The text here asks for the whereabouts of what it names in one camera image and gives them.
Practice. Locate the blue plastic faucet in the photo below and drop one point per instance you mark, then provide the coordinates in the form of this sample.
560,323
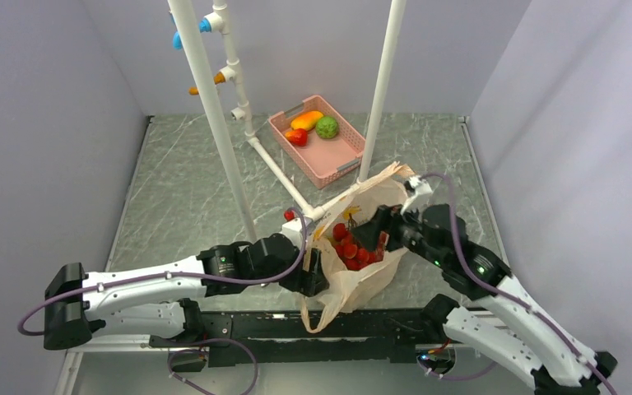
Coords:
204,26

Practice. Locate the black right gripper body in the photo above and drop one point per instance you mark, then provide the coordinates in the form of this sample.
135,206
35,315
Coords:
411,234

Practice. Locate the red fake fruit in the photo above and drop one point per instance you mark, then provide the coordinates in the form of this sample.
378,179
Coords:
297,137

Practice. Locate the white PVC pipe frame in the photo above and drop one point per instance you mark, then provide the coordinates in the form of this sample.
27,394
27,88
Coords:
195,52

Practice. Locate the green fake custard apple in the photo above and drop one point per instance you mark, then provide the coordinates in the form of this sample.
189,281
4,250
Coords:
327,127

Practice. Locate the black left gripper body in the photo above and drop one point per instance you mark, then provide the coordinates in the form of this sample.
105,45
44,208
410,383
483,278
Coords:
288,276

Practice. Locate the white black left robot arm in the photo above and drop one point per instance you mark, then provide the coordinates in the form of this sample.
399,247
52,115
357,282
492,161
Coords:
163,301

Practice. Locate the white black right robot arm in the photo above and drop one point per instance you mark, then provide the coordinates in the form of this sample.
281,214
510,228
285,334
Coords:
532,345

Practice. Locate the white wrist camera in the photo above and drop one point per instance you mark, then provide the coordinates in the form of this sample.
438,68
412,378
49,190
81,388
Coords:
419,193
298,231

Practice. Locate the orange brass faucet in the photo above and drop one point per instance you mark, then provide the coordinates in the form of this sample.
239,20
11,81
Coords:
218,79

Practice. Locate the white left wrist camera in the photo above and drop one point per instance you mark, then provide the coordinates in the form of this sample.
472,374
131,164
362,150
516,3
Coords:
298,231

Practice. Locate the yellow orange fake mango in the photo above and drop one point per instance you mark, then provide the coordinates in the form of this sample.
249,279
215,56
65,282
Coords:
306,120

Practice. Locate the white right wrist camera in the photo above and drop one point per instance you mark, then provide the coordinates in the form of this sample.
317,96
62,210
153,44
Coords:
419,193

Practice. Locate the red fake strawberry bunch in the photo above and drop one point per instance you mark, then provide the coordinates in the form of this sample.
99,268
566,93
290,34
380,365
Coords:
351,252

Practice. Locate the pink perforated plastic basket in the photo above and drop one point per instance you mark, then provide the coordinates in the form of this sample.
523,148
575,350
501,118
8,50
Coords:
322,160

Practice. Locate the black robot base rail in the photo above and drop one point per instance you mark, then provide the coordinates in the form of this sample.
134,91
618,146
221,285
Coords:
395,335

